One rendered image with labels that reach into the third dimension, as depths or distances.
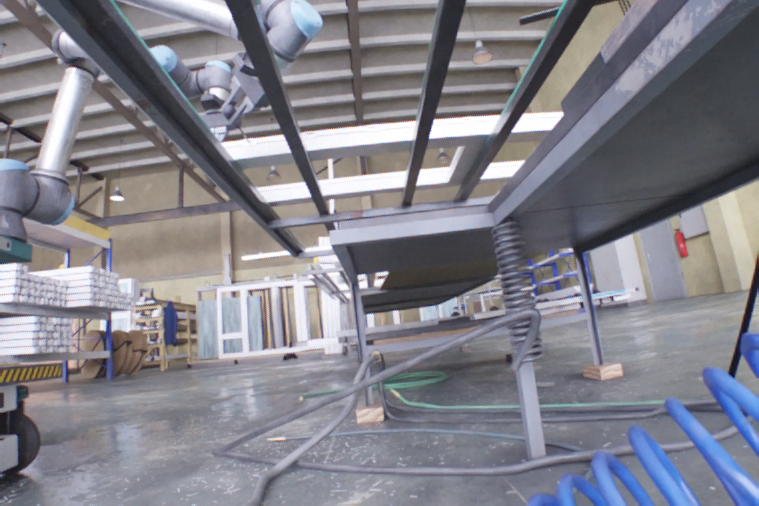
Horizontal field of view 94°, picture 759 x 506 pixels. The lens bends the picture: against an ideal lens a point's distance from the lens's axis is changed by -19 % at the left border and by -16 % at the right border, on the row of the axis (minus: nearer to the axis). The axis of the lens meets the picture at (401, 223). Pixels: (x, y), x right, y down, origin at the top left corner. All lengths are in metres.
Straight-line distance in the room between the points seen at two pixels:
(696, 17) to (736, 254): 7.57
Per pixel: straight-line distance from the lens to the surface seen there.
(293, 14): 1.02
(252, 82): 1.10
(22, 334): 5.27
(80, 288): 5.70
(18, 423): 1.62
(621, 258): 10.26
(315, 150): 1.26
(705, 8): 0.42
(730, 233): 7.96
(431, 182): 1.66
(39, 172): 1.84
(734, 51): 0.56
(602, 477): 0.22
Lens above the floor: 0.33
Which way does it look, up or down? 14 degrees up
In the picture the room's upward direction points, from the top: 8 degrees counter-clockwise
